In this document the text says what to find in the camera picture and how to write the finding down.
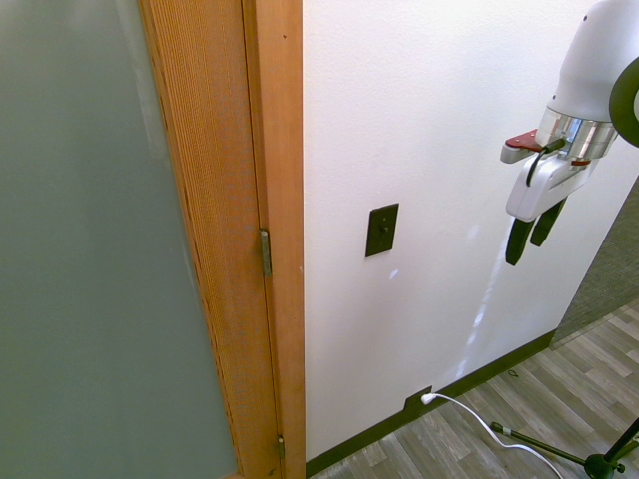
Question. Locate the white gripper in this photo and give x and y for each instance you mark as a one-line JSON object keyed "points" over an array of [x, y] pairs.
{"points": [[540, 185]]}

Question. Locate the dark baseboard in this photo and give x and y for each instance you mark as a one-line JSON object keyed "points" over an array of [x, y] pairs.
{"points": [[429, 399]]}

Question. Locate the black tripod stand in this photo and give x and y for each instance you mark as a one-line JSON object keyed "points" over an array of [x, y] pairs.
{"points": [[589, 451]]}

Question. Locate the large metal door hinge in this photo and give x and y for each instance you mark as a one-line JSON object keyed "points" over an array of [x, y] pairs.
{"points": [[265, 252]]}

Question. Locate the small metal door hinge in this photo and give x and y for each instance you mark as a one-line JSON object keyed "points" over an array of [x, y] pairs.
{"points": [[281, 446]]}

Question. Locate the wooden door with frosted glass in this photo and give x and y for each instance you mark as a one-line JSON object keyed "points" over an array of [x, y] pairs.
{"points": [[125, 239]]}

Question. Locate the wrist camera with red mount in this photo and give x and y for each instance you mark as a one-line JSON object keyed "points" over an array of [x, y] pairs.
{"points": [[522, 145]]}

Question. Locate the dark light switch plate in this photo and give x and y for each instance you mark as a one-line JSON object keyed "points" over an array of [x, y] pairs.
{"points": [[381, 229]]}

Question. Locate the dark wall outlet plate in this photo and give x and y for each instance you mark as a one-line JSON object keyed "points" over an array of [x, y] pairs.
{"points": [[418, 396]]}

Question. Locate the wooden door frame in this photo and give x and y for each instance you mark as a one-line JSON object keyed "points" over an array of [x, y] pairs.
{"points": [[282, 199]]}

